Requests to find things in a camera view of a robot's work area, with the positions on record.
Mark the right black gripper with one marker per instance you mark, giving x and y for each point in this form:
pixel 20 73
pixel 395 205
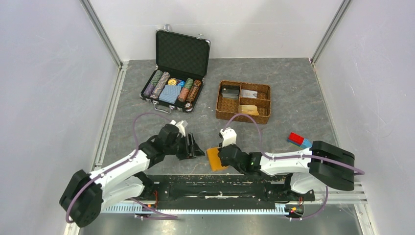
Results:
pixel 223 163

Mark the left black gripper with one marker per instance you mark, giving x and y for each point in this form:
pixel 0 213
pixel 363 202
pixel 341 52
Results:
pixel 191 151

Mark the orange card holder wallet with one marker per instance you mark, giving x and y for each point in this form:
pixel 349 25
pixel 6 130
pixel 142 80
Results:
pixel 214 160

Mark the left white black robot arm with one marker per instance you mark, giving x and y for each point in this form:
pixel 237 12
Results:
pixel 88 194

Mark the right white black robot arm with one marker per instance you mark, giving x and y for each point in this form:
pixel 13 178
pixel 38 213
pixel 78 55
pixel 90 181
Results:
pixel 321 165

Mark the tan card in basket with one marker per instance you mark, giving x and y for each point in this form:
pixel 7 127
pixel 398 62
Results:
pixel 248 109

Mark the blue playing card deck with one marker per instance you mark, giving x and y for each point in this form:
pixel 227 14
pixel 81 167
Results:
pixel 170 93

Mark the white card in basket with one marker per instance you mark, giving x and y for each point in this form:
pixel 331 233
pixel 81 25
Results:
pixel 248 93

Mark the black card deck box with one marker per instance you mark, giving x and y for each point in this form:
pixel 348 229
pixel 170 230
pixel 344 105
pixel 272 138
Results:
pixel 230 91

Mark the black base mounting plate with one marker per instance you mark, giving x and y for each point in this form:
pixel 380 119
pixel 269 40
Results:
pixel 219 192

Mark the woven brown basket tray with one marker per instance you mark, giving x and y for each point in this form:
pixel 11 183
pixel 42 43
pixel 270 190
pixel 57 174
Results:
pixel 226 108

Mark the green orange chip stack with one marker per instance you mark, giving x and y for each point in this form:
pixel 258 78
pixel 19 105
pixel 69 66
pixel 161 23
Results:
pixel 185 90

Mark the brown black chip stack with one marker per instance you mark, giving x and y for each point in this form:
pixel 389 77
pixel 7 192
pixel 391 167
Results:
pixel 193 91

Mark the red blue toy block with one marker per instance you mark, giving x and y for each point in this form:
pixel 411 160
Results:
pixel 299 140

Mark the yellow blue loose chips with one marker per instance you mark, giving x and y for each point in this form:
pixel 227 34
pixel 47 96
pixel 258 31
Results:
pixel 176 82

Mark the pink grey chip stack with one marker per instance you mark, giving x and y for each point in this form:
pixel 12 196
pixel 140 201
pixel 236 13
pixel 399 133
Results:
pixel 160 85

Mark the purple green chip stack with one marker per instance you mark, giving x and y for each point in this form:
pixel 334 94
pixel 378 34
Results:
pixel 153 82

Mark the black poker chip case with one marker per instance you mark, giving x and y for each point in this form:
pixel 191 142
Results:
pixel 184 57

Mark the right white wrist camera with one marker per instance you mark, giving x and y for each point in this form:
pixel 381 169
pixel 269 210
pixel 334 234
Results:
pixel 228 136

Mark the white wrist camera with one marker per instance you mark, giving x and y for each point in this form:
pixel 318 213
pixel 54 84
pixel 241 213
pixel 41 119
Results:
pixel 181 125
pixel 228 136

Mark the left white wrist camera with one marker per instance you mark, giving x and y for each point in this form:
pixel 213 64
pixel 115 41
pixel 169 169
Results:
pixel 181 125

